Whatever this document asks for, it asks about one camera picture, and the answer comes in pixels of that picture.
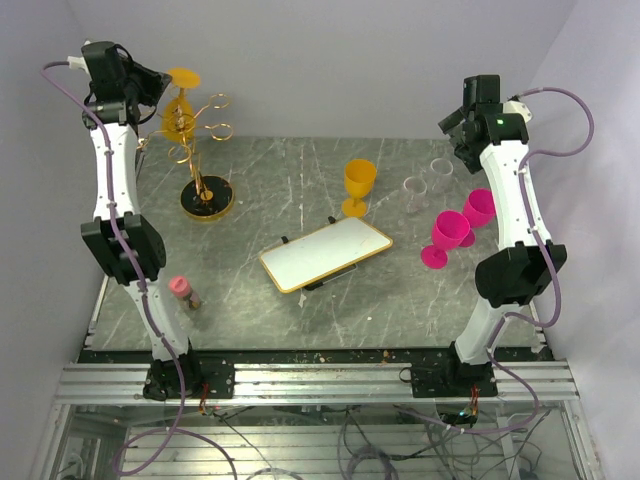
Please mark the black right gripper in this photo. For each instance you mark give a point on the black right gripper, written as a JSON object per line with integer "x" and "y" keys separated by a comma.
{"x": 453, "y": 126}

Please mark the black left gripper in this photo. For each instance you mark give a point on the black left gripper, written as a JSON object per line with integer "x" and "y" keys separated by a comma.
{"x": 159, "y": 80}

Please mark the clear wine glass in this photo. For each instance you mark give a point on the clear wine glass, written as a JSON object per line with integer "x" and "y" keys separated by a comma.
{"x": 413, "y": 197}
{"x": 439, "y": 174}

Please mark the yellow wine glass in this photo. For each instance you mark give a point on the yellow wine glass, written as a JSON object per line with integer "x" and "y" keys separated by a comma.
{"x": 359, "y": 177}
{"x": 178, "y": 119}

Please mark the pink wine glass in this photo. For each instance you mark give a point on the pink wine glass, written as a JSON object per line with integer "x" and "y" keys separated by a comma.
{"x": 479, "y": 210}
{"x": 448, "y": 232}

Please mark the yellow wine glass front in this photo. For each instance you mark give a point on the yellow wine glass front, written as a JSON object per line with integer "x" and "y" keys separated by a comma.
{"x": 359, "y": 177}

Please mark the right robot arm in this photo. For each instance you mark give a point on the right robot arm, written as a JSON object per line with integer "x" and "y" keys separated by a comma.
{"x": 491, "y": 137}

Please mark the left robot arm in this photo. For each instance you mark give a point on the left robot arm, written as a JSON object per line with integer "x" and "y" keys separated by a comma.
{"x": 124, "y": 243}

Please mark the small bottle pink cap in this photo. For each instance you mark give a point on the small bottle pink cap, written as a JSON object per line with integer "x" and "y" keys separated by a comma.
{"x": 182, "y": 289}

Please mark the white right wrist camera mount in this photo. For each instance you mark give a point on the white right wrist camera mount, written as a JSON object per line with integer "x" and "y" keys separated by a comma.
{"x": 516, "y": 106}

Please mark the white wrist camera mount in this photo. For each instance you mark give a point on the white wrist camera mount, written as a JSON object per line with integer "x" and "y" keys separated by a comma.
{"x": 78, "y": 63}
{"x": 516, "y": 106}

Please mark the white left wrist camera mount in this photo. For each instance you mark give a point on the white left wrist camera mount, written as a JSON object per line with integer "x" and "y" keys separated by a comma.
{"x": 78, "y": 63}

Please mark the gold wire wine glass rack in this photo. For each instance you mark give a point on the gold wire wine glass rack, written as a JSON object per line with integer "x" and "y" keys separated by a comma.
{"x": 204, "y": 197}

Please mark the white tablet yellow frame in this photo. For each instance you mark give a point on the white tablet yellow frame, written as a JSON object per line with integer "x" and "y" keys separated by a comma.
{"x": 308, "y": 259}

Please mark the black wire tablet stand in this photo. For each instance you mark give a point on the black wire tablet stand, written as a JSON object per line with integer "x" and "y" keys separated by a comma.
{"x": 330, "y": 277}

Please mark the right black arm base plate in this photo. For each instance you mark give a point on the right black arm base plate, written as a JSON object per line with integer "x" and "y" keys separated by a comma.
{"x": 440, "y": 382}

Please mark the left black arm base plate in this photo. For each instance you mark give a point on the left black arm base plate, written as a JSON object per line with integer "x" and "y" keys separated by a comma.
{"x": 212, "y": 377}

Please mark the aluminium mounting rail frame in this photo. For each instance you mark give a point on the aluminium mounting rail frame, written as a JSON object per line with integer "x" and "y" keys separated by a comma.
{"x": 333, "y": 383}

